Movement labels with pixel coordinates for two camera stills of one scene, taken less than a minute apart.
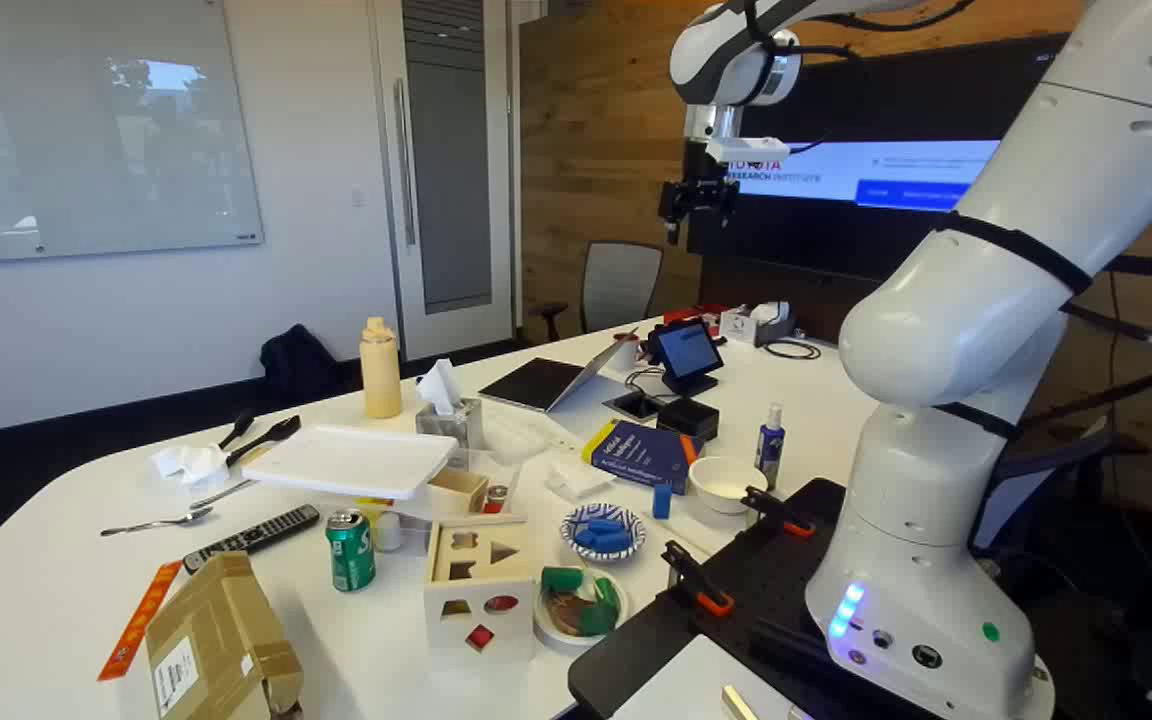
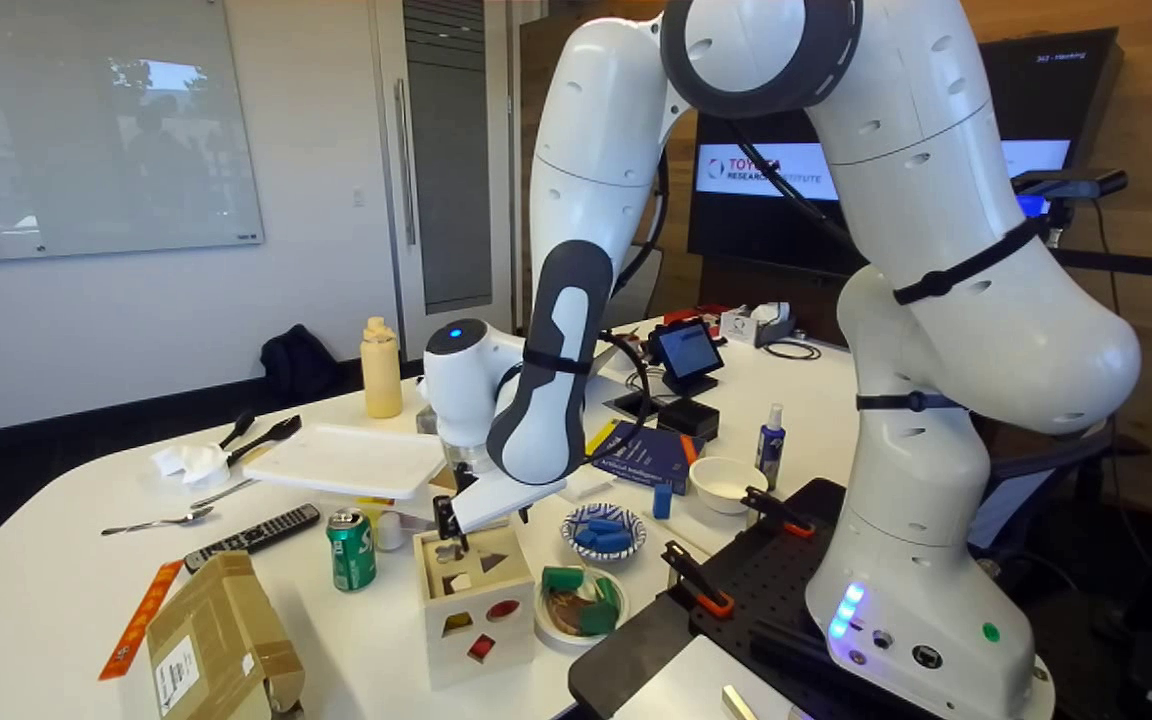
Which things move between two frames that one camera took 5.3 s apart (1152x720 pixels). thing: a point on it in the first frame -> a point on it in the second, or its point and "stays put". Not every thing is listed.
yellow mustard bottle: [380, 384] stays put
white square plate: [355, 463] stays put
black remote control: [256, 538] stays put
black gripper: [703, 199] -> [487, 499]
